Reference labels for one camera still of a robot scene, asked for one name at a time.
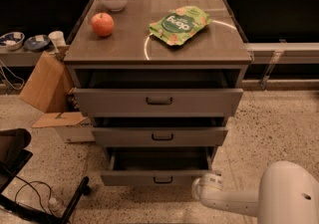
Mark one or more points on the grey bottom drawer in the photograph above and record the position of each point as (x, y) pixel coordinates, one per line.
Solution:
(158, 166)

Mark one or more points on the grey drawer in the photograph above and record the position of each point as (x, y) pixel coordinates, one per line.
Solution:
(158, 103)
(159, 136)
(158, 166)

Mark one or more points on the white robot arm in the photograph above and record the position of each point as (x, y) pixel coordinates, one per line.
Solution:
(287, 194)

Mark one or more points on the grey drawer cabinet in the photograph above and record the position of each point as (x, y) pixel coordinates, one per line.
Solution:
(132, 58)

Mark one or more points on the grey top drawer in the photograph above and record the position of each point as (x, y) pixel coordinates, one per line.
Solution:
(158, 103)

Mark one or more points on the grey middle drawer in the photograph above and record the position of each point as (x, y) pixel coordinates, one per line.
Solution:
(159, 136)

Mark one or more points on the green snack bag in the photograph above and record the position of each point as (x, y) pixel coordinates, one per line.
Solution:
(180, 25)

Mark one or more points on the red apple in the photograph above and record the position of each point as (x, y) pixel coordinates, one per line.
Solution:
(102, 24)

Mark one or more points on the brown cardboard box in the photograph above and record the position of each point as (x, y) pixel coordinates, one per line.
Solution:
(47, 90)

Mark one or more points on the white paper cup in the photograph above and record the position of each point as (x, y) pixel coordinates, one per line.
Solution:
(57, 38)

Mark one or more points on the dark blue bowl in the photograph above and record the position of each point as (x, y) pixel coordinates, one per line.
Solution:
(37, 43)

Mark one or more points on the clear plastic bottle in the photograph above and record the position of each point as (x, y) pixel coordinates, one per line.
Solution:
(56, 206)

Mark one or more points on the blue patterned bowl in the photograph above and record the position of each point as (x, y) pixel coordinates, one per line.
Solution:
(12, 41)

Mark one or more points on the grey wall shelf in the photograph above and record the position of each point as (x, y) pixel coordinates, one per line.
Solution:
(284, 53)

